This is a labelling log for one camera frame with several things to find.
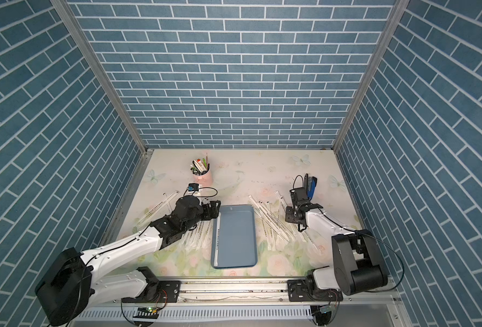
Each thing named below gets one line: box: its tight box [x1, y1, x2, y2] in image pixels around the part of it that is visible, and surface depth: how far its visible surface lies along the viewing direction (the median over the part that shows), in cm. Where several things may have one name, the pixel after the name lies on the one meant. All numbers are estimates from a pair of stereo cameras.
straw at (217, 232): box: [213, 211, 222, 266], surface depth 86 cm
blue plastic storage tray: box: [211, 204, 258, 270], surface depth 87 cm
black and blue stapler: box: [304, 173, 318, 201], surface depth 104 cm
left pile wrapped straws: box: [178, 220, 214, 251], surface depth 88 cm
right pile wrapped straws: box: [247, 190, 319, 253], surface depth 91 cm
